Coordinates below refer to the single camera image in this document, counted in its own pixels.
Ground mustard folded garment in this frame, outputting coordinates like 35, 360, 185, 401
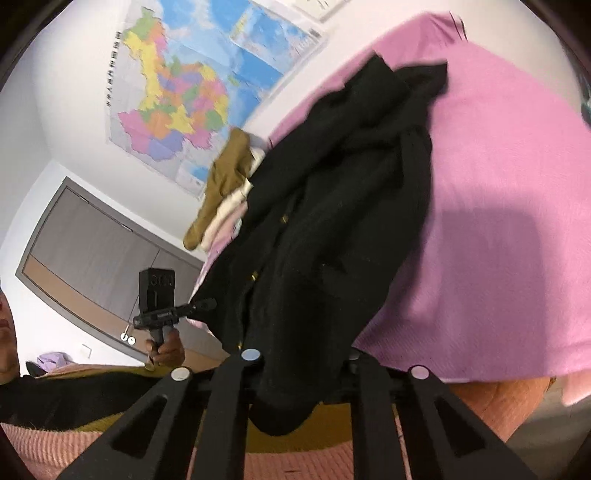
183, 128, 253, 251

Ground colourful wall map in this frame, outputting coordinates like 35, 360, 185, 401
106, 1, 322, 197

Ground white wall socket panel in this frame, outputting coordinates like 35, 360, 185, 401
294, 0, 348, 22

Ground person's left hand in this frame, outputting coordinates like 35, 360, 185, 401
145, 328, 185, 369

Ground pink floral bed sheet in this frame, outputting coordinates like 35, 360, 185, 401
184, 11, 591, 407

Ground cream folded garment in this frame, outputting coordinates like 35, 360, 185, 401
199, 147, 266, 252

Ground black coat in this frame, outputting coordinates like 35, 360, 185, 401
193, 56, 448, 436

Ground grey wardrobe door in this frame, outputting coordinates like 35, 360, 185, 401
16, 178, 204, 361

